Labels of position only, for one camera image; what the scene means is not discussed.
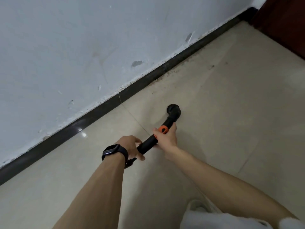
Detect person's right hand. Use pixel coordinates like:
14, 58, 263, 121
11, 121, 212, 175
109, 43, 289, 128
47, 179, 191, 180
152, 122, 179, 161

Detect person's left hand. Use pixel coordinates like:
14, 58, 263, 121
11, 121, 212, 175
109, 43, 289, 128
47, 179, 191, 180
113, 135, 146, 162

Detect black vacuum hose with nozzle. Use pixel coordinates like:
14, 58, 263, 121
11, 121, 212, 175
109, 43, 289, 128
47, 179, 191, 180
124, 104, 182, 169

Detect person's left forearm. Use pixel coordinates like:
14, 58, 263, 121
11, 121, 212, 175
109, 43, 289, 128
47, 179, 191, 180
52, 154, 126, 229

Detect person's right forearm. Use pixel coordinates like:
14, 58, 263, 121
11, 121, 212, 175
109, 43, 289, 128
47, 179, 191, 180
166, 146, 297, 222

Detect black smartwatch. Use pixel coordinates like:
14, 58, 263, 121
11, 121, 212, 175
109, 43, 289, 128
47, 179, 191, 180
101, 143, 129, 169

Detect black baseboard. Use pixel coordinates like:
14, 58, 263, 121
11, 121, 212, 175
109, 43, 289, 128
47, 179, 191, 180
0, 7, 259, 187

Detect white shoe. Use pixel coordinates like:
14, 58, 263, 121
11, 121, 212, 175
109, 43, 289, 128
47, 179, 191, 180
186, 199, 213, 213

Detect light grey trousers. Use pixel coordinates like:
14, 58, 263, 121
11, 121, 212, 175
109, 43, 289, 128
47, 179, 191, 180
179, 208, 305, 229

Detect dark red wooden furniture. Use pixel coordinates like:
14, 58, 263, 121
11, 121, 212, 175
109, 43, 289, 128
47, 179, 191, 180
251, 0, 305, 61

